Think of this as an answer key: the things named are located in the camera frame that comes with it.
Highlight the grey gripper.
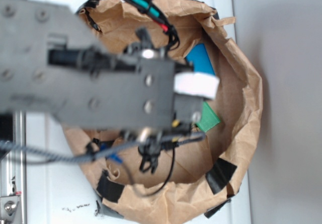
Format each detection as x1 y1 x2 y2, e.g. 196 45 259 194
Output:
174 72 218 124

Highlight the green rectangular block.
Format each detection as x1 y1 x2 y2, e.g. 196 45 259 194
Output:
196 102 221 132

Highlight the blue rectangular block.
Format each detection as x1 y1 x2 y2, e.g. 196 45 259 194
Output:
186 43 215 76

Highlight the brown paper bag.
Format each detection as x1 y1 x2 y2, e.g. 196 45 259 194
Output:
62 0 263 224

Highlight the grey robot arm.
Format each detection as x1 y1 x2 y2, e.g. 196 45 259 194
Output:
1 0 219 133

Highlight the grey braided cable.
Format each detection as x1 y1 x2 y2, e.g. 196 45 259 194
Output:
0 132 206 165

